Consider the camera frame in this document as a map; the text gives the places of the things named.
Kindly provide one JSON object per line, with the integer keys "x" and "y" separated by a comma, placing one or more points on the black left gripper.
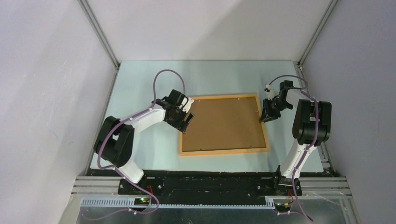
{"x": 181, "y": 125}

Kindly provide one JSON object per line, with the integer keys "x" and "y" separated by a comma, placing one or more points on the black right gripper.
{"x": 267, "y": 115}

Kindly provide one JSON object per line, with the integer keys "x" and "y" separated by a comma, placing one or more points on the brown cardboard backing board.
{"x": 224, "y": 123}

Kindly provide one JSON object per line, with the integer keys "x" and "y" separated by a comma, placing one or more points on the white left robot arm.
{"x": 115, "y": 140}

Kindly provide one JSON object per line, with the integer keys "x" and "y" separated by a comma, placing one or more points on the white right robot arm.
{"x": 311, "y": 127}

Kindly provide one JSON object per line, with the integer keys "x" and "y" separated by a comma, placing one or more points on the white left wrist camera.
{"x": 186, "y": 104}

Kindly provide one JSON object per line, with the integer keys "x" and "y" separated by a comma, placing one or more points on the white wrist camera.
{"x": 271, "y": 93}
{"x": 186, "y": 104}

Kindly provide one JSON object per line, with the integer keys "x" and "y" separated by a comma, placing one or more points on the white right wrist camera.
{"x": 271, "y": 93}

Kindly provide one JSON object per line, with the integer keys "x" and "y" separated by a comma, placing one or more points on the aluminium front rail frame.
{"x": 325, "y": 199}

